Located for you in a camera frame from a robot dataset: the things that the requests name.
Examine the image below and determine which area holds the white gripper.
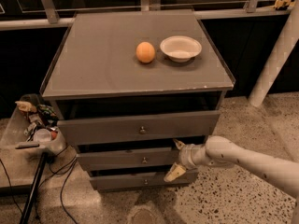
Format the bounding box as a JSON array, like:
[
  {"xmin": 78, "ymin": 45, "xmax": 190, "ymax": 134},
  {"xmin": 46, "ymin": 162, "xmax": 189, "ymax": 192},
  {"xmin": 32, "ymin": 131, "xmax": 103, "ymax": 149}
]
[{"xmin": 164, "ymin": 139, "xmax": 206, "ymax": 182}]

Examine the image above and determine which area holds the grey drawer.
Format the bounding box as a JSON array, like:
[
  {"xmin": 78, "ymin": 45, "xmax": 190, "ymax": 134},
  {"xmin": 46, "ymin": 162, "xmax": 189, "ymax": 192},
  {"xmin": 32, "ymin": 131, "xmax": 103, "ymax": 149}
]
[
  {"xmin": 58, "ymin": 111, "xmax": 220, "ymax": 146},
  {"xmin": 90, "ymin": 171, "xmax": 197, "ymax": 191},
  {"xmin": 77, "ymin": 147, "xmax": 179, "ymax": 171}
]

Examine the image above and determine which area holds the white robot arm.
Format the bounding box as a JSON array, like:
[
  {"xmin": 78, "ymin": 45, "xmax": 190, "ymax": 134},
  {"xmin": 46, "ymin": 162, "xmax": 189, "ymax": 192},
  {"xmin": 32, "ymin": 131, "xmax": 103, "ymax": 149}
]
[{"xmin": 164, "ymin": 135, "xmax": 299, "ymax": 224}]

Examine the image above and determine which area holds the grey top drawer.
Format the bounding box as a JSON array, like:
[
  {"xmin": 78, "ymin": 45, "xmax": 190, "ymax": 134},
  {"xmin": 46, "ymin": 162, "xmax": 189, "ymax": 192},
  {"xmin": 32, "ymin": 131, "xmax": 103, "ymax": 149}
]
[{"xmin": 58, "ymin": 111, "xmax": 220, "ymax": 146}]

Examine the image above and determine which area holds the grey bottom drawer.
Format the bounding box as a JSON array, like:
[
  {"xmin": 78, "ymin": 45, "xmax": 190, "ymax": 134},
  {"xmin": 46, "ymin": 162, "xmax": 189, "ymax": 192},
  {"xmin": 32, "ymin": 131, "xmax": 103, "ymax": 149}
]
[{"xmin": 90, "ymin": 171, "xmax": 197, "ymax": 191}]

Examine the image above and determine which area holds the grey drawer cabinet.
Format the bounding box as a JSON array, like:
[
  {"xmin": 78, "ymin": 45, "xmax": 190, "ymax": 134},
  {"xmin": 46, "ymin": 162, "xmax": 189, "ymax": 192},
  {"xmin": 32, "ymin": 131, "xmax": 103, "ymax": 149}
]
[{"xmin": 41, "ymin": 10, "xmax": 235, "ymax": 178}]

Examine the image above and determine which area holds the white bowl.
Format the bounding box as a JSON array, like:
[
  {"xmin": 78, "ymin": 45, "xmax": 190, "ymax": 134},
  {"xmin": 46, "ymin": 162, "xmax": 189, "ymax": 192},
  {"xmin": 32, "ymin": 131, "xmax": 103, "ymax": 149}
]
[{"xmin": 160, "ymin": 35, "xmax": 202, "ymax": 63}]

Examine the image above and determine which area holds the orange fruit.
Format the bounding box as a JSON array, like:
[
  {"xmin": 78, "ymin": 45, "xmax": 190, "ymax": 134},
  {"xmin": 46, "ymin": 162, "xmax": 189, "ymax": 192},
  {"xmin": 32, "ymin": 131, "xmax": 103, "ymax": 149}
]
[{"xmin": 135, "ymin": 42, "xmax": 155, "ymax": 63}]

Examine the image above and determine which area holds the green patterned item in bin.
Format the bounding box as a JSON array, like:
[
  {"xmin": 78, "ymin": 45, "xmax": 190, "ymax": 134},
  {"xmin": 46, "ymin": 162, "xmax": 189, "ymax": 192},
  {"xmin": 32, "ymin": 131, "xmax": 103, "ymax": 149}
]
[{"xmin": 37, "ymin": 105, "xmax": 58, "ymax": 121}]

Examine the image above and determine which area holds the black stand pole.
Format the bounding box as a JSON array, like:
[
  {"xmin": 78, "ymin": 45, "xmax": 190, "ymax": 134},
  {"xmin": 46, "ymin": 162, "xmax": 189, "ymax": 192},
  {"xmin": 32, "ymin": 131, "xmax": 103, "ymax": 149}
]
[{"xmin": 16, "ymin": 142, "xmax": 48, "ymax": 224}]

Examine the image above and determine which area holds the white round lid in bin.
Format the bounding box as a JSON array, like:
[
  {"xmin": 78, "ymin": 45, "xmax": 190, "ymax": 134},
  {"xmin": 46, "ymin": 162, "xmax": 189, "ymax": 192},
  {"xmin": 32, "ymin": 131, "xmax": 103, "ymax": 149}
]
[{"xmin": 33, "ymin": 129, "xmax": 51, "ymax": 142}]

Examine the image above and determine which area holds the white diagonal pillar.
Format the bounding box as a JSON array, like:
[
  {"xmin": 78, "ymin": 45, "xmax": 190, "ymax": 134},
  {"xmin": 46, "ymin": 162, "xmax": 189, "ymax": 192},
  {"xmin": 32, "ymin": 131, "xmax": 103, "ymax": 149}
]
[{"xmin": 249, "ymin": 0, "xmax": 299, "ymax": 107}]

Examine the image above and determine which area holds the brown item in bin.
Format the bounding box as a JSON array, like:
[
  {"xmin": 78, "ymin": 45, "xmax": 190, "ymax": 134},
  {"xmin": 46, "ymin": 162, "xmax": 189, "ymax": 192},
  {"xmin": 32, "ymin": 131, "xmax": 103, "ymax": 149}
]
[{"xmin": 15, "ymin": 101, "xmax": 36, "ymax": 113}]

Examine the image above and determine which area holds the yellow object on ledge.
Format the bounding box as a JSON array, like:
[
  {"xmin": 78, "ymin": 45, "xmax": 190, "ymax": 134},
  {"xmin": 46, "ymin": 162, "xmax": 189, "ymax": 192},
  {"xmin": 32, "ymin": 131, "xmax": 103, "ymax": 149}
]
[{"xmin": 274, "ymin": 0, "xmax": 293, "ymax": 10}]

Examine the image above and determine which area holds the black floor cable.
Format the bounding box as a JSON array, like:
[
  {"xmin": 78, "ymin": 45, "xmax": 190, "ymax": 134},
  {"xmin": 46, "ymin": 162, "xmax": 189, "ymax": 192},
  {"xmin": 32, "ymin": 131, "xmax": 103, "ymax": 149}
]
[{"xmin": 0, "ymin": 147, "xmax": 78, "ymax": 224}]

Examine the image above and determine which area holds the metal railing frame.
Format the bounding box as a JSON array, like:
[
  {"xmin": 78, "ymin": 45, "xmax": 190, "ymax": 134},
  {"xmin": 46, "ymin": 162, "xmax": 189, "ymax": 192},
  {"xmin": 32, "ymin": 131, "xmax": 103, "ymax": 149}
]
[{"xmin": 0, "ymin": 0, "xmax": 294, "ymax": 30}]

